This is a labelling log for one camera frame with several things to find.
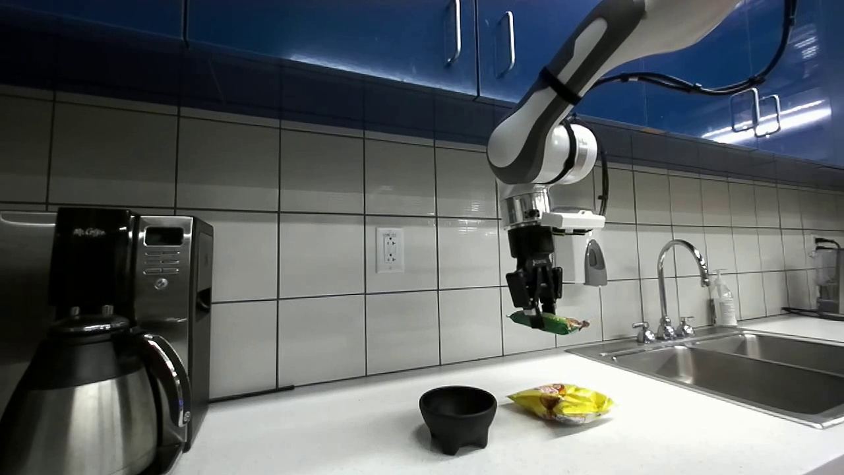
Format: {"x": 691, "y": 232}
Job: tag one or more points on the dark countertop appliance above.
{"x": 828, "y": 278}

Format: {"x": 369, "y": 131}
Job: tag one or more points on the chrome sink faucet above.
{"x": 666, "y": 282}

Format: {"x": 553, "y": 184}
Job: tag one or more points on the stainless steel double sink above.
{"x": 754, "y": 379}

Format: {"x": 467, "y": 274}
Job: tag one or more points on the white wall power outlet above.
{"x": 390, "y": 250}

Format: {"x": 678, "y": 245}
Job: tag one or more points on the black footed bowl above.
{"x": 458, "y": 416}

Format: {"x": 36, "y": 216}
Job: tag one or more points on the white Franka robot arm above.
{"x": 563, "y": 106}

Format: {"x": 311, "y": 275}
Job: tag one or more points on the yellow snack packet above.
{"x": 563, "y": 403}

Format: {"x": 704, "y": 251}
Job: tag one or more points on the black coffee maker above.
{"x": 166, "y": 282}

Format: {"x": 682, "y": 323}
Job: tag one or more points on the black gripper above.
{"x": 534, "y": 251}

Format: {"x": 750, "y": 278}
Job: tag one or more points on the clear pump soap bottle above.
{"x": 723, "y": 306}

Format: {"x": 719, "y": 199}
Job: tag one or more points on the blue cabinet door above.
{"x": 505, "y": 83}
{"x": 791, "y": 122}
{"x": 88, "y": 14}
{"x": 332, "y": 35}

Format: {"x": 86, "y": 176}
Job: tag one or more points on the steel coffee carafe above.
{"x": 82, "y": 404}

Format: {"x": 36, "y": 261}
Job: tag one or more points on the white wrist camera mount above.
{"x": 575, "y": 220}

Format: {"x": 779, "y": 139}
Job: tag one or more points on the grey metal appliance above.
{"x": 21, "y": 300}

